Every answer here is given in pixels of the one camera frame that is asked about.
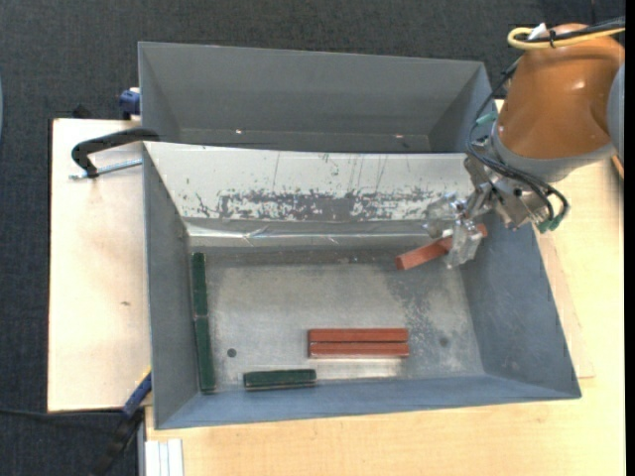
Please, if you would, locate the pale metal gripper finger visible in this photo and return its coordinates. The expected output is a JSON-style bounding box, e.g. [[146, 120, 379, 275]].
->
[[444, 217, 486, 271], [423, 192, 469, 240]]

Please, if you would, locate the red-brown block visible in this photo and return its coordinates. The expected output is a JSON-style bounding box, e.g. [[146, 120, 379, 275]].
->
[[307, 327, 410, 345], [394, 222, 489, 273], [308, 341, 412, 360]]

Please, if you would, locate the grey metal bin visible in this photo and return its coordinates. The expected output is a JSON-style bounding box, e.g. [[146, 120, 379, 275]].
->
[[137, 41, 582, 430]]

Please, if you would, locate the dark green flat block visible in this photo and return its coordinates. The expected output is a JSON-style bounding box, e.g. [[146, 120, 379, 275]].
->
[[192, 316, 218, 395], [242, 368, 318, 393], [190, 251, 209, 320]]

